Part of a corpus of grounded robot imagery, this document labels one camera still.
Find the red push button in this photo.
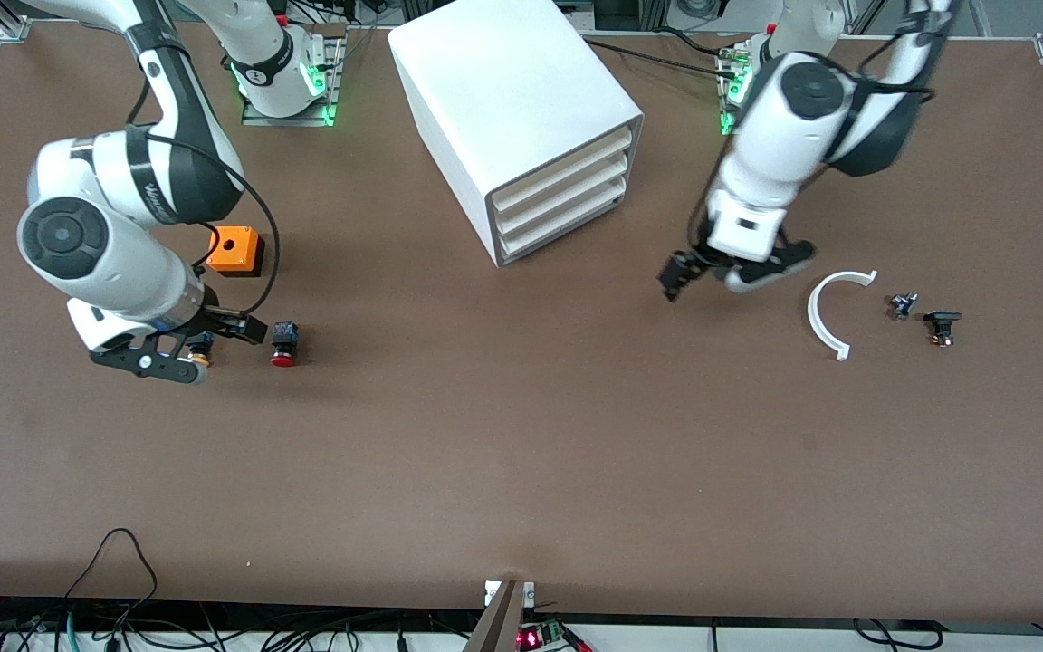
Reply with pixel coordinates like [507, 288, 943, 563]
[269, 321, 300, 369]

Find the white plastic drawer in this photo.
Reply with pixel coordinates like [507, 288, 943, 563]
[493, 127, 636, 216]
[498, 179, 628, 262]
[494, 156, 633, 238]

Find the white drawer cabinet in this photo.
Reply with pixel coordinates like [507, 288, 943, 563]
[388, 0, 646, 268]

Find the orange box with hole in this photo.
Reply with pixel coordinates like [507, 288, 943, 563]
[205, 226, 265, 278]

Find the white curved plastic arc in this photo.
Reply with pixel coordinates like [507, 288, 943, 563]
[807, 270, 878, 361]

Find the black component with copper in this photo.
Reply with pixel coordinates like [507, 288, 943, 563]
[924, 311, 963, 348]

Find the circuit board with red light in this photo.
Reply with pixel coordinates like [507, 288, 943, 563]
[517, 620, 593, 652]

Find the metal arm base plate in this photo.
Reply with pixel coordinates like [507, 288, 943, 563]
[241, 23, 348, 128]
[717, 50, 758, 139]

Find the black cable on table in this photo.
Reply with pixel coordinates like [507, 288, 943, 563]
[583, 38, 744, 73]

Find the black looped cable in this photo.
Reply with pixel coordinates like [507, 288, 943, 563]
[64, 528, 160, 635]

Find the tangled black cable bundle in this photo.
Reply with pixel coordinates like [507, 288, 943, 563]
[0, 593, 486, 652]

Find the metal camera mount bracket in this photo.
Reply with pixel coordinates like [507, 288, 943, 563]
[463, 580, 536, 652]

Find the black coiled cable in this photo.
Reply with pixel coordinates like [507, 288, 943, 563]
[852, 618, 943, 651]

